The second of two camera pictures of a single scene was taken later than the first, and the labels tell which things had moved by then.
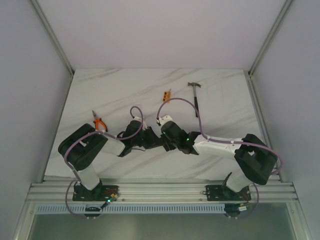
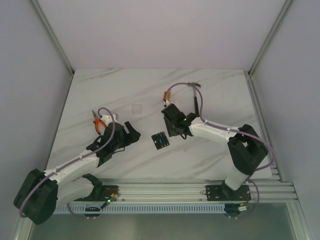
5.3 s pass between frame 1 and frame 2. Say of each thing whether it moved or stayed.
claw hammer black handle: stayed
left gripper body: moved
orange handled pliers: stayed
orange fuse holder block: stayed
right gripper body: moved
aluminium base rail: stayed
